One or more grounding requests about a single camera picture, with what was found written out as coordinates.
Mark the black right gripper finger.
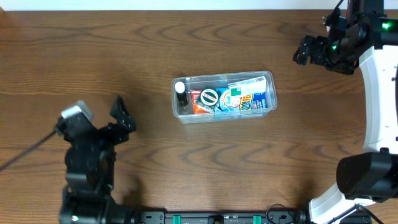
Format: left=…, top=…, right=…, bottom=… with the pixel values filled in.
left=293, top=35, right=313, bottom=65
left=310, top=36, right=328, bottom=66

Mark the white green box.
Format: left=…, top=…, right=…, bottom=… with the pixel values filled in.
left=228, top=76, right=267, bottom=96

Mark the white capped dark bottle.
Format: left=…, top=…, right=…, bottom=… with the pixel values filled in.
left=174, top=82, right=188, bottom=106

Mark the red medicine box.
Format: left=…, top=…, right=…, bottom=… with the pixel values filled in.
left=191, top=90, right=210, bottom=114

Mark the small green square box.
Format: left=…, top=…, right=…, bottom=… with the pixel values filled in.
left=196, top=88, right=221, bottom=113

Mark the blue cool fever box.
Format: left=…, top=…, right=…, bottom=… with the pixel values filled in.
left=215, top=88, right=267, bottom=113

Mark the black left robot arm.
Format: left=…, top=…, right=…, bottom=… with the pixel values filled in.
left=55, top=96, right=138, bottom=224

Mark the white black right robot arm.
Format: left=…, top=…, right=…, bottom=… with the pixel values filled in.
left=293, top=0, right=397, bottom=223

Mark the clear plastic container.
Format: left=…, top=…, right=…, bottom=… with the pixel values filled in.
left=172, top=71, right=277, bottom=124

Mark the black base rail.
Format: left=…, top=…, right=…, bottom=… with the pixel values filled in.
left=131, top=208, right=311, bottom=224

